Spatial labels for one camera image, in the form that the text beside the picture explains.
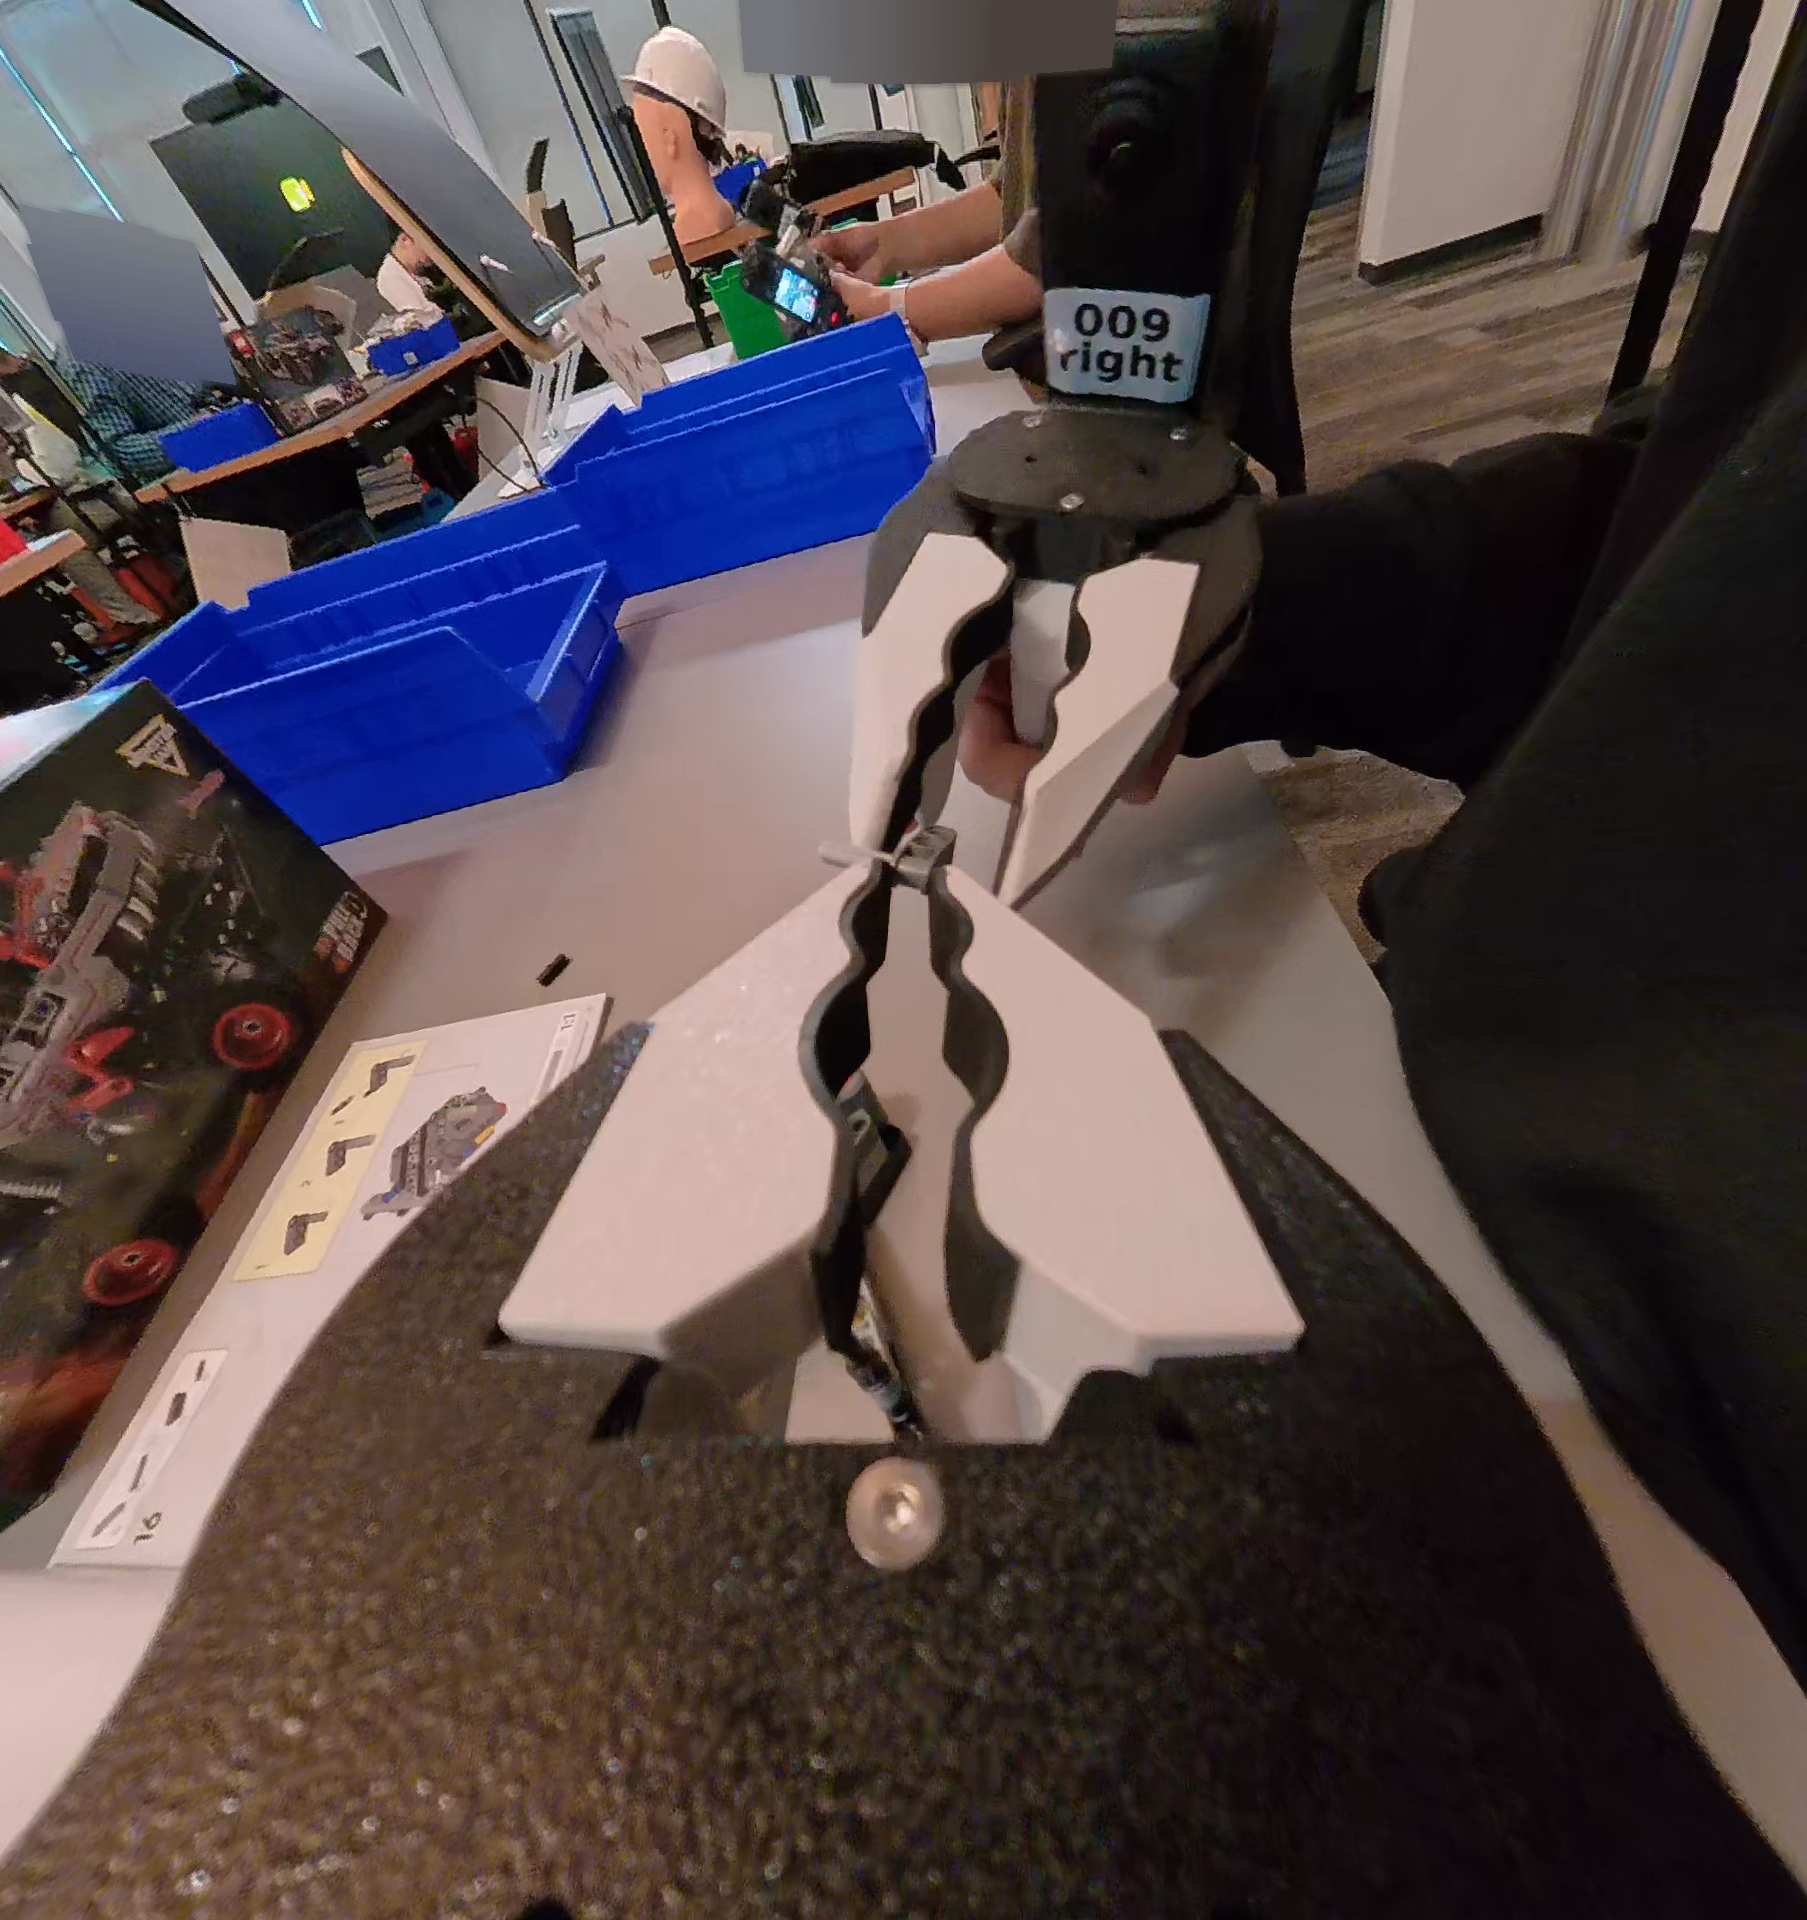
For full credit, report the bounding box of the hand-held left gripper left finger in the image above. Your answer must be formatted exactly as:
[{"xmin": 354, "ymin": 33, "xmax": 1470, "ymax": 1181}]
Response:
[{"xmin": 496, "ymin": 867, "xmax": 905, "ymax": 1363}]

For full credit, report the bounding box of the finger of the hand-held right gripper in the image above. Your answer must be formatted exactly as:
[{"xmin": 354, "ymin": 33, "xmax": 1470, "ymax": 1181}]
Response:
[
  {"xmin": 992, "ymin": 557, "xmax": 1205, "ymax": 911},
  {"xmin": 848, "ymin": 531, "xmax": 1017, "ymax": 857}
]

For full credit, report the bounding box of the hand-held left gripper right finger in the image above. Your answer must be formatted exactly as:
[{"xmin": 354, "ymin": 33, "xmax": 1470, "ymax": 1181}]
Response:
[{"xmin": 924, "ymin": 873, "xmax": 1308, "ymax": 1445}]

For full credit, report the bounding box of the grey toy connector piece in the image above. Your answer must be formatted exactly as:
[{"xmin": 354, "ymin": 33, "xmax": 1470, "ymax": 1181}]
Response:
[{"xmin": 819, "ymin": 825, "xmax": 966, "ymax": 888}]

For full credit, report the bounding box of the grey black toy brick assembly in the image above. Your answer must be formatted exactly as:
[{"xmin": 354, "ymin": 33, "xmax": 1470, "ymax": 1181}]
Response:
[{"xmin": 829, "ymin": 1072, "xmax": 926, "ymax": 1450}]

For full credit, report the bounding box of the person's right forearm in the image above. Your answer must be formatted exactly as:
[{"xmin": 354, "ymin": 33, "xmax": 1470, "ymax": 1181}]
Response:
[{"xmin": 1180, "ymin": 426, "xmax": 1669, "ymax": 790}]

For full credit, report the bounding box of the person's right hand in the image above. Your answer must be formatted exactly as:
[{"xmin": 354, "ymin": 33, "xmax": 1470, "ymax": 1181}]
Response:
[{"xmin": 951, "ymin": 656, "xmax": 1062, "ymax": 807}]

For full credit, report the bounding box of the white instruction booklet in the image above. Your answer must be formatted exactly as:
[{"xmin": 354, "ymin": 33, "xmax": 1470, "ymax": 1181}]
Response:
[{"xmin": 48, "ymin": 988, "xmax": 612, "ymax": 1571}]

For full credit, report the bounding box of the blue plastic bin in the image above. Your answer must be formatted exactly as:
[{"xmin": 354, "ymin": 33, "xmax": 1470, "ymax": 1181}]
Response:
[
  {"xmin": 543, "ymin": 313, "xmax": 938, "ymax": 602},
  {"xmin": 136, "ymin": 478, "xmax": 631, "ymax": 846}
]

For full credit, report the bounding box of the green plastic bin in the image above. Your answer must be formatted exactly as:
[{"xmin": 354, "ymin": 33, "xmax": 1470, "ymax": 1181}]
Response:
[{"xmin": 700, "ymin": 259, "xmax": 792, "ymax": 362}]

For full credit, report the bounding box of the mannequin head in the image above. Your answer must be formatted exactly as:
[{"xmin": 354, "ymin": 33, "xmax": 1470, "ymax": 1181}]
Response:
[{"xmin": 637, "ymin": 81, "xmax": 744, "ymax": 255}]

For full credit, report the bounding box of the white hard hat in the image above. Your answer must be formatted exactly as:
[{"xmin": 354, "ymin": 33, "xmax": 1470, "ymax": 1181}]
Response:
[{"xmin": 622, "ymin": 24, "xmax": 732, "ymax": 137}]

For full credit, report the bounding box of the black stand pole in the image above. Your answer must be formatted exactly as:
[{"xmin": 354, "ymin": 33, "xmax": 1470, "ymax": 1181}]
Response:
[{"xmin": 1604, "ymin": 0, "xmax": 1752, "ymax": 403}]

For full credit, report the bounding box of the black toy truck box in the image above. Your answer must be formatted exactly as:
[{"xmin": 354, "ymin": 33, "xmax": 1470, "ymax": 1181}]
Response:
[
  {"xmin": 0, "ymin": 679, "xmax": 389, "ymax": 1567},
  {"xmin": 229, "ymin": 305, "xmax": 383, "ymax": 439}
]

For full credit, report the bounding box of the person's torso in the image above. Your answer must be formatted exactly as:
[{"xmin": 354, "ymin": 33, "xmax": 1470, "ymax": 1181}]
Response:
[{"xmin": 1359, "ymin": 0, "xmax": 1807, "ymax": 1758}]

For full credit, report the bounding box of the wooden display board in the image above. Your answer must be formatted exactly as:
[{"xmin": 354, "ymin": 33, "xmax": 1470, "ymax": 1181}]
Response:
[{"xmin": 128, "ymin": 0, "xmax": 593, "ymax": 350}]

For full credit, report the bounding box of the white cardboard piece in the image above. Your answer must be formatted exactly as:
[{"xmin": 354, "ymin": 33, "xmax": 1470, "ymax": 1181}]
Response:
[{"xmin": 179, "ymin": 515, "xmax": 293, "ymax": 607}]

